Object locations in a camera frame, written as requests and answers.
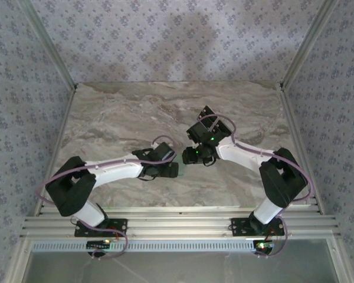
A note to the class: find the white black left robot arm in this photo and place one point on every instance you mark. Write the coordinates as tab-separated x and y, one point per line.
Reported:
115	171

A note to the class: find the aluminium mounting rail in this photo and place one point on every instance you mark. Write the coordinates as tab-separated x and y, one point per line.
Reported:
180	224

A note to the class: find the small circuit board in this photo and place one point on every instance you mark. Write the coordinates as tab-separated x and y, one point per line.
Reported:
97	244
264	245

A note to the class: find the aluminium frame leg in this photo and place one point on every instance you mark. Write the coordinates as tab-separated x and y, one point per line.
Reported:
17	262
342	262

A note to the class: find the aluminium side rail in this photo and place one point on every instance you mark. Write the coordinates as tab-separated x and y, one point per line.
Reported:
301	147
55	147

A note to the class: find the aluminium corner post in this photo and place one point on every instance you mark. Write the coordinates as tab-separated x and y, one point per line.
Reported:
52	47
305	47

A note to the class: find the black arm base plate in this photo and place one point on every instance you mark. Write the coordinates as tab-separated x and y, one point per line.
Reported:
239	227
119	225

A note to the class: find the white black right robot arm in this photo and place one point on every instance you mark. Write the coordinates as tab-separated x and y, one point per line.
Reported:
268	212

